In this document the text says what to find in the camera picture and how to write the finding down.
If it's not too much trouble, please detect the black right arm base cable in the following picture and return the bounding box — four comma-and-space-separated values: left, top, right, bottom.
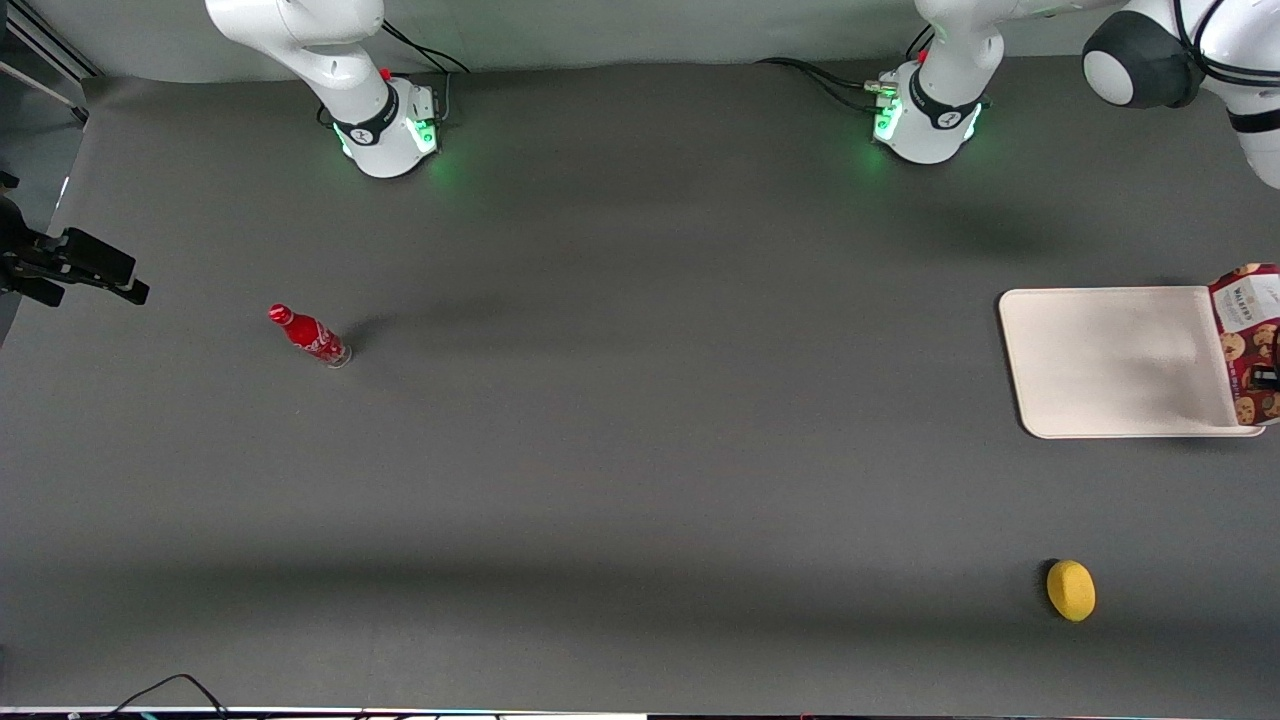
380, 18, 472, 126

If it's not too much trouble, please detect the black left arm base cable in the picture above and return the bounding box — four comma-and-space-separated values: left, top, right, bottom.
753, 32, 936, 113

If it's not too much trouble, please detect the black cable at table edge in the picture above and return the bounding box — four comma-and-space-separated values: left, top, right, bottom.
70, 673, 233, 720

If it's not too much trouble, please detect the black left arm wrist cable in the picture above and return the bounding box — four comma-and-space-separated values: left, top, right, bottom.
1172, 0, 1280, 89

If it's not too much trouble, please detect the red cola bottle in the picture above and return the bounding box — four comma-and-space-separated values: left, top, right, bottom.
267, 303, 353, 369

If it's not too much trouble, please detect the black arm base cable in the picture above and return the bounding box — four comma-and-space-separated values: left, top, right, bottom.
380, 18, 472, 126
753, 32, 936, 113

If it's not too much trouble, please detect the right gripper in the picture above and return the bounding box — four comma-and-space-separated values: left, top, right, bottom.
0, 170, 151, 308

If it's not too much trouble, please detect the yellow lemon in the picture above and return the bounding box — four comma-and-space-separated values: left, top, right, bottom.
1046, 559, 1097, 623

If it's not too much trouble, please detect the aluminium frame rail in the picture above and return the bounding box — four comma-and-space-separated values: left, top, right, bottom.
0, 0, 103, 126

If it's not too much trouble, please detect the beige plastic tray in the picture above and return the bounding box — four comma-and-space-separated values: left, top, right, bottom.
998, 286, 1267, 440

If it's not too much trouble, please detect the red cookie box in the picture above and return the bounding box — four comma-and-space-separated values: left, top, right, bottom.
1208, 263, 1280, 428

